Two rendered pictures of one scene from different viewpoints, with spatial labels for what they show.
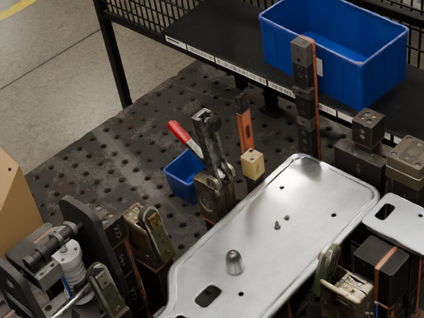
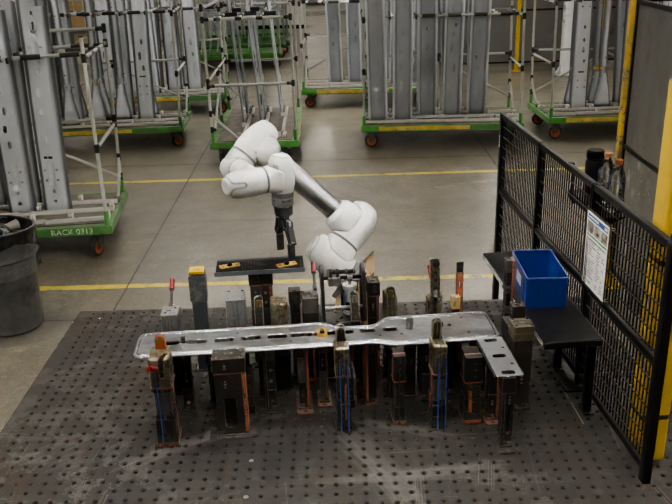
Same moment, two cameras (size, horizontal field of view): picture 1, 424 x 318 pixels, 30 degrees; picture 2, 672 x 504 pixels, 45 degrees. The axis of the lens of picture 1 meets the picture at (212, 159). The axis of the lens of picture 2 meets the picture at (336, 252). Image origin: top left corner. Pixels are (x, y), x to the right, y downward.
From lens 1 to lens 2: 2.12 m
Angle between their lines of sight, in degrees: 37
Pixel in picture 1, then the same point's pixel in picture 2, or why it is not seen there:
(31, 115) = not seen: hidden behind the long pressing
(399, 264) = (474, 357)
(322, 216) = (464, 330)
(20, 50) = (482, 295)
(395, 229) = (485, 345)
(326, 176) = (483, 322)
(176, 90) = (496, 304)
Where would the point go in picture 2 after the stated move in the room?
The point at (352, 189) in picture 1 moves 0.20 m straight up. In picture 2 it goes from (488, 329) to (490, 281)
